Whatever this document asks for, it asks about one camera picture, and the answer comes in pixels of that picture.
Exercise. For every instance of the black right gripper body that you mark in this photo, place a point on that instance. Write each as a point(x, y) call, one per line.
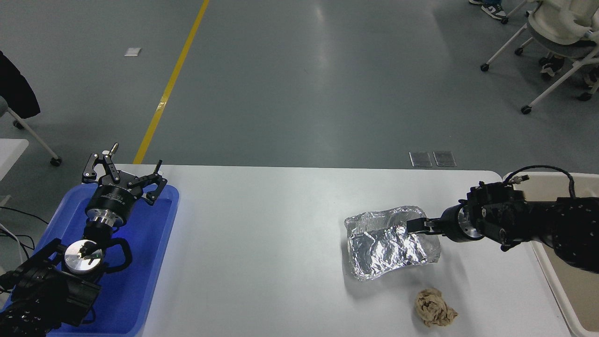
point(451, 224)

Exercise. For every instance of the large pale bin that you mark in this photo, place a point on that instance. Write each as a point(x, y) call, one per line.
point(573, 299)

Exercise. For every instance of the grey chair with casters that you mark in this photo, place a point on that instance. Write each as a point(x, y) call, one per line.
point(40, 142)

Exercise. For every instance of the white office chair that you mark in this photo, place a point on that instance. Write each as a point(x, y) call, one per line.
point(559, 21)

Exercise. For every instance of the chair leg with caster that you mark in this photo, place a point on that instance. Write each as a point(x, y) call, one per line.
point(514, 10)

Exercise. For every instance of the crumpled tan paper ball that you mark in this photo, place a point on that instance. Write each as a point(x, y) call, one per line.
point(434, 308)

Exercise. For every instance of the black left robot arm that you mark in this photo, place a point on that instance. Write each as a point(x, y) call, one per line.
point(42, 290)

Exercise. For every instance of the blue plastic tray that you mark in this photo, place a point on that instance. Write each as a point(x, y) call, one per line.
point(140, 262)

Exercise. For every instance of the clear floor plate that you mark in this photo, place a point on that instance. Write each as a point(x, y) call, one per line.
point(420, 158)
point(444, 158)

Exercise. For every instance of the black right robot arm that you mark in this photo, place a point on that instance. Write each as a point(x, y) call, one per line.
point(552, 224)

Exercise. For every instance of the person's foot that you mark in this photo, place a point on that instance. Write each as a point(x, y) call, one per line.
point(493, 11)
point(592, 77)
point(552, 66)

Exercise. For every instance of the silver foil tray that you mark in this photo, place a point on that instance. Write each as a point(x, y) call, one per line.
point(383, 250)

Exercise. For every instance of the small white table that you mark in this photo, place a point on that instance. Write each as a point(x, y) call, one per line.
point(10, 152)

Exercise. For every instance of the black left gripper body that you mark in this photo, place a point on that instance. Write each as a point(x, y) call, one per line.
point(112, 199)

